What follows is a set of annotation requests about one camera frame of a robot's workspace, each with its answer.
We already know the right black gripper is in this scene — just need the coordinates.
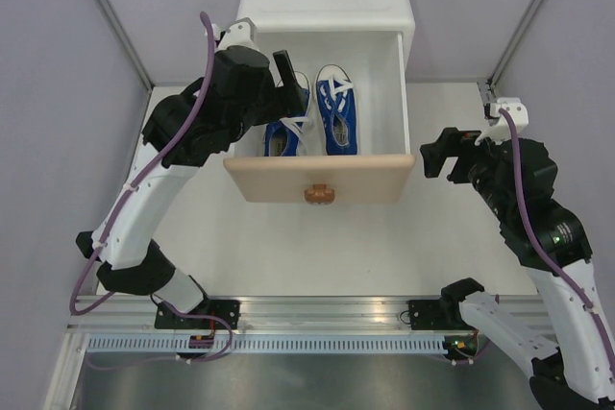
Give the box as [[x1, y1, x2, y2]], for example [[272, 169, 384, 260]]
[[420, 125, 517, 220]]

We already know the blue sneaker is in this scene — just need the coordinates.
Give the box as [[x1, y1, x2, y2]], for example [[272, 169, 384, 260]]
[[263, 72, 312, 157], [315, 64, 358, 156]]

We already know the beige drawer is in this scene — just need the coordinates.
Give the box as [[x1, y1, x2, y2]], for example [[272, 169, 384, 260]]
[[223, 31, 415, 204]]

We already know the bear knob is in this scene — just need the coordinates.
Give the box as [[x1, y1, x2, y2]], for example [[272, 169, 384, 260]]
[[304, 183, 335, 205]]

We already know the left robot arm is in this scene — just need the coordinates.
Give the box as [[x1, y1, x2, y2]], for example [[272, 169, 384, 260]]
[[76, 45, 303, 329]]

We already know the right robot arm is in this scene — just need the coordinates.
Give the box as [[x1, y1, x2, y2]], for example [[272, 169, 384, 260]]
[[420, 128, 614, 409]]

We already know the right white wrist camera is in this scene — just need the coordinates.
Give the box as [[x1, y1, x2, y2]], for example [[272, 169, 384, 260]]
[[475, 97, 529, 146]]

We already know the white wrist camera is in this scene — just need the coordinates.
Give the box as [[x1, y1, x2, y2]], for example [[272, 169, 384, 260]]
[[212, 17, 259, 51], [475, 97, 529, 146]]

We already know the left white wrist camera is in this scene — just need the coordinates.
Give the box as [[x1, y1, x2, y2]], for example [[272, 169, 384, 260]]
[[212, 17, 259, 51]]

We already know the left aluminium frame post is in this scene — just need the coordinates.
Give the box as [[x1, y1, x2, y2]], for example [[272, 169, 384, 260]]
[[93, 0, 155, 94]]

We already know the aluminium frame post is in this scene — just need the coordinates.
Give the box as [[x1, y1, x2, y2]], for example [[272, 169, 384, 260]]
[[486, 0, 547, 90], [93, 0, 155, 94]]

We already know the white slotted cable duct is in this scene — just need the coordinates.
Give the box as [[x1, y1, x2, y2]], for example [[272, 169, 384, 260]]
[[86, 334, 447, 355]]

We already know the right aluminium frame post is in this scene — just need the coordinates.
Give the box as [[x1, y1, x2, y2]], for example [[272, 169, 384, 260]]
[[486, 0, 547, 90]]

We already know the aluminium mounting rail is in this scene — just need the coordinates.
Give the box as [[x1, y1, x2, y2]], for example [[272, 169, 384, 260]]
[[67, 295, 471, 335]]

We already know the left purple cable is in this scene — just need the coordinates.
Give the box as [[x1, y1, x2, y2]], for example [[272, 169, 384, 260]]
[[69, 11, 217, 316]]

